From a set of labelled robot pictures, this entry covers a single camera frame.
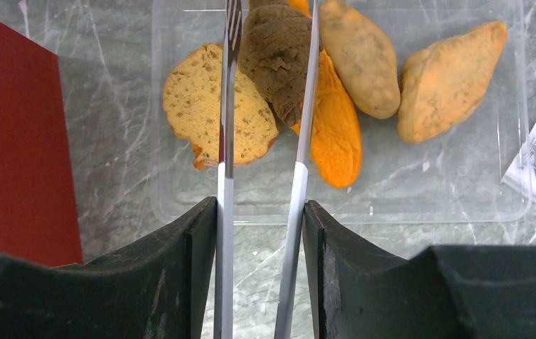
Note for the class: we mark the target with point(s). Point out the translucent right gripper left finger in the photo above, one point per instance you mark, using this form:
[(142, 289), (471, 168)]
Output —
[(154, 287)]

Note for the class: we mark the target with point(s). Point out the translucent right gripper right finger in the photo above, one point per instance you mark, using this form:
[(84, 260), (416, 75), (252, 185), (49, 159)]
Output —
[(379, 280)]

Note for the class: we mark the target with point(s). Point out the orange fake baguette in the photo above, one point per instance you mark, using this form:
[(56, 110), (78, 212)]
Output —
[(336, 141)]

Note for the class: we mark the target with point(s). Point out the tan fake bread roll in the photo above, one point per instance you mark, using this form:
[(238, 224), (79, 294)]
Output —
[(363, 56)]

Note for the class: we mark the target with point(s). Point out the orange fake bread piece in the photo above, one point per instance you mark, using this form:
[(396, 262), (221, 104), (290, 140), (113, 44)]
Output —
[(191, 98)]

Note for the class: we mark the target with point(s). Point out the orange fake bread slice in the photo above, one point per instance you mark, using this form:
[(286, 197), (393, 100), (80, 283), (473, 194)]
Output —
[(444, 83)]

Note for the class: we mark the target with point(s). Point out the dark brown fake bread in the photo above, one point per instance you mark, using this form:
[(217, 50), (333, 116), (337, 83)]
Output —
[(274, 54)]

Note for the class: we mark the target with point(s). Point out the red paper bag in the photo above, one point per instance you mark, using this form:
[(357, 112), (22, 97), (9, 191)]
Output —
[(38, 215)]

